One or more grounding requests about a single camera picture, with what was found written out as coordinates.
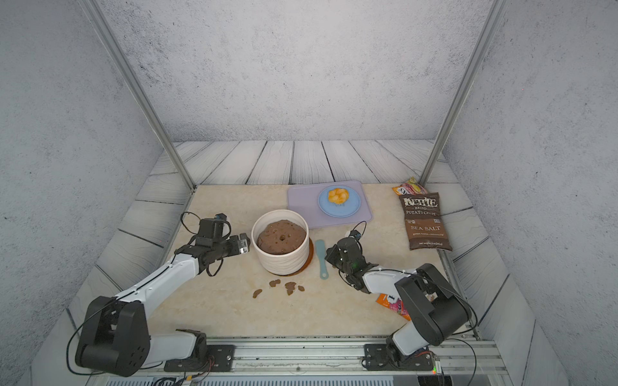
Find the aluminium frame post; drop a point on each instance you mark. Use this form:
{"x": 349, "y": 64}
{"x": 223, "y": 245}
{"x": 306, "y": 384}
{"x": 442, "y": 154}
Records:
{"x": 475, "y": 62}
{"x": 106, "y": 35}

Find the white ceramic pot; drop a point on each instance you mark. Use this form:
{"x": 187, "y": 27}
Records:
{"x": 281, "y": 265}

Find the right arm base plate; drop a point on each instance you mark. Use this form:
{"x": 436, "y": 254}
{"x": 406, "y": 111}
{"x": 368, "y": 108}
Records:
{"x": 386, "y": 357}

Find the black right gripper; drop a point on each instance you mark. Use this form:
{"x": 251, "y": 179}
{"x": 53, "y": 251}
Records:
{"x": 331, "y": 253}

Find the mud crumbs near pot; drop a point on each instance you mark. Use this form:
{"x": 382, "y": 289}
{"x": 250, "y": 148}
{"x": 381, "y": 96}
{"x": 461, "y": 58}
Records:
{"x": 289, "y": 286}

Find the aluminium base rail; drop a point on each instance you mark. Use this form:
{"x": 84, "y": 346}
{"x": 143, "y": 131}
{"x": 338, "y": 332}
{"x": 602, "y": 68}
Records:
{"x": 332, "y": 361}

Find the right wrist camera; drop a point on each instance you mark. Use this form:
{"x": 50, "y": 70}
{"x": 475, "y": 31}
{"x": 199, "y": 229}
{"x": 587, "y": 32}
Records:
{"x": 354, "y": 234}

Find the orange pink candy bag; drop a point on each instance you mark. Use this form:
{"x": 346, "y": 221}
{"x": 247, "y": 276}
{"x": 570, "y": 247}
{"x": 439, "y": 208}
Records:
{"x": 394, "y": 304}

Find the knotted bread roll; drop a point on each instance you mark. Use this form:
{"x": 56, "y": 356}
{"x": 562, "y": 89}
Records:
{"x": 338, "y": 196}

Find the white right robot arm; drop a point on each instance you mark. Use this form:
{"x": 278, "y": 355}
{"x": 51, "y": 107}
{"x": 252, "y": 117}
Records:
{"x": 435, "y": 309}

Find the lilac silicone mat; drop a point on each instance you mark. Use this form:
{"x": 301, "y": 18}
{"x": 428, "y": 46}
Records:
{"x": 303, "y": 200}

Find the orange snack packet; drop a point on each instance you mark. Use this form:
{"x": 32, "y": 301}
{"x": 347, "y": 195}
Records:
{"x": 409, "y": 188}

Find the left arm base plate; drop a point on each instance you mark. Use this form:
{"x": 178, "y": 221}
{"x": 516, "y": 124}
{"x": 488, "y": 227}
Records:
{"x": 204, "y": 358}

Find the brown Kettle chips bag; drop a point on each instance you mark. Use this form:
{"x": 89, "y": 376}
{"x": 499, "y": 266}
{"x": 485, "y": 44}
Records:
{"x": 423, "y": 222}

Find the brown soil in pot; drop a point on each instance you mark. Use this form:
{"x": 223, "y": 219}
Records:
{"x": 281, "y": 237}

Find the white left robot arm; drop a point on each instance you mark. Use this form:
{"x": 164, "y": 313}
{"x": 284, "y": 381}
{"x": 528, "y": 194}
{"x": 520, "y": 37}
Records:
{"x": 115, "y": 338}

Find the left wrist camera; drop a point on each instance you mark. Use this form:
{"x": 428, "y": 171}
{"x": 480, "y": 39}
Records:
{"x": 217, "y": 228}

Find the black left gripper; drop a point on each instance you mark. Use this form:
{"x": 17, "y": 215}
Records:
{"x": 236, "y": 248}

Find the blue plate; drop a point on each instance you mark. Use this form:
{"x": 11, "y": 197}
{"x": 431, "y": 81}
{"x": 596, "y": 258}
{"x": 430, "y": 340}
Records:
{"x": 351, "y": 207}

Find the terracotta saucer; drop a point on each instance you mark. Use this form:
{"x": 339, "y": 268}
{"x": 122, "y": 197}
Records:
{"x": 308, "y": 261}

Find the aluminium frame post left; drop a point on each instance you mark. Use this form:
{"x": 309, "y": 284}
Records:
{"x": 106, "y": 35}

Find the aluminium frame post right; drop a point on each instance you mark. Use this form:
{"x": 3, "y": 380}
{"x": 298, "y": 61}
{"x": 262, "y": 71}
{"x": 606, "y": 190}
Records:
{"x": 475, "y": 62}

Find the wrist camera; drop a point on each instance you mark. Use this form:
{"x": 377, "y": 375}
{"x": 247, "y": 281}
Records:
{"x": 354, "y": 234}
{"x": 217, "y": 228}

